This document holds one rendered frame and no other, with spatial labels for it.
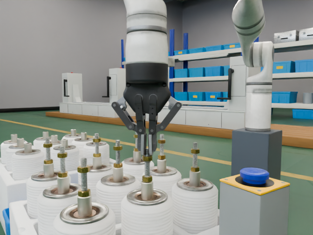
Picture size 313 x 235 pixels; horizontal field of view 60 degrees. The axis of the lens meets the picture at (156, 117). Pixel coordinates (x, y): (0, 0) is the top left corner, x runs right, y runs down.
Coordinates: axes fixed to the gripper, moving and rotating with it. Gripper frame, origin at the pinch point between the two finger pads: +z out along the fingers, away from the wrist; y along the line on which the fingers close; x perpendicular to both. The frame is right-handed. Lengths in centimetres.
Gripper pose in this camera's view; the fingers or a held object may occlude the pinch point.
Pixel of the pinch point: (147, 143)
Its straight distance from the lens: 49.4
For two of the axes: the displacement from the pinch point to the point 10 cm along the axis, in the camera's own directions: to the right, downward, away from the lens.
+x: 1.2, -0.9, 9.9
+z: 0.0, 10.0, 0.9
